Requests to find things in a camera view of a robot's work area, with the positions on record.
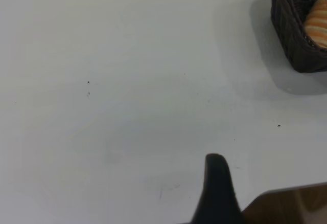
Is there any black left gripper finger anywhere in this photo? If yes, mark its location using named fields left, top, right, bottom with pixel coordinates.
left=191, top=153, right=247, bottom=224

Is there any dark brown wicker basket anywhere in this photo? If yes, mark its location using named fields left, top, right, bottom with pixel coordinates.
left=270, top=0, right=327, bottom=73

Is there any orange striped bread roll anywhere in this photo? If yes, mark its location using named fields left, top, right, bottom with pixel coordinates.
left=302, top=0, right=327, bottom=50

